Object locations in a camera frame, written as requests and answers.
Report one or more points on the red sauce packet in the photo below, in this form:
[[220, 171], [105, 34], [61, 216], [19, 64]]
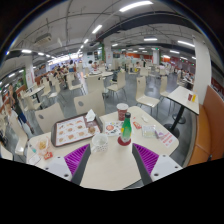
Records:
[[137, 125]]

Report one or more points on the small yellow bottle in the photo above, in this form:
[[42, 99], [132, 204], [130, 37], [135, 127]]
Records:
[[193, 98]]

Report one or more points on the flat round red coaster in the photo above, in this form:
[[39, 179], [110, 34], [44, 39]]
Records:
[[120, 143]]

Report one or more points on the green drink bottle black cap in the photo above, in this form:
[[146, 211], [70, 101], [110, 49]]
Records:
[[126, 130]]

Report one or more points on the brown food tray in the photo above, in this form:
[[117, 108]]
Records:
[[71, 131]]

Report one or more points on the red paper cup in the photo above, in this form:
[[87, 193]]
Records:
[[122, 113]]

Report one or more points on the beige chair with round hole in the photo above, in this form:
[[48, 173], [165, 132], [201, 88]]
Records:
[[49, 117], [88, 103]]

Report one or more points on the group of ceiling lights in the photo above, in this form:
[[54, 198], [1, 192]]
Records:
[[135, 6]]

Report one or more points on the orange bench seat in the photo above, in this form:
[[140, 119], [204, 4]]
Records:
[[210, 133]]

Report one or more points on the small red cup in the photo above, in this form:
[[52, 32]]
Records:
[[190, 97]]

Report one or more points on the group of beige chairs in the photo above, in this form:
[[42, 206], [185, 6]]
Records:
[[141, 90]]

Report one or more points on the white red printed leaflet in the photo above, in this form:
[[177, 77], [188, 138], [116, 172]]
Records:
[[166, 139]]

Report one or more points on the ceiling air conditioner unit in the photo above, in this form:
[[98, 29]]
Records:
[[43, 38]]

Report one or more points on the white crumpled napkin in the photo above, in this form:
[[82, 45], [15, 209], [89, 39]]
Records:
[[90, 116]]

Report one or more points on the clear plastic bag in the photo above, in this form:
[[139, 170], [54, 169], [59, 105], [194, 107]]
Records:
[[149, 131]]

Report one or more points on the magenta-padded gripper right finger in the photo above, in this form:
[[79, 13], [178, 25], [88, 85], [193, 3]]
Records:
[[146, 158]]

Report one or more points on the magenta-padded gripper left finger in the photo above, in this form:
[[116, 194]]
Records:
[[76, 158]]

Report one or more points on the small white tissue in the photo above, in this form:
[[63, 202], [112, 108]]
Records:
[[145, 118]]

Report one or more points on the person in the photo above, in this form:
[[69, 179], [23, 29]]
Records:
[[16, 101]]

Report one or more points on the white table black pedestal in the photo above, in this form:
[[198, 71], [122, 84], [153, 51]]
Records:
[[185, 96]]

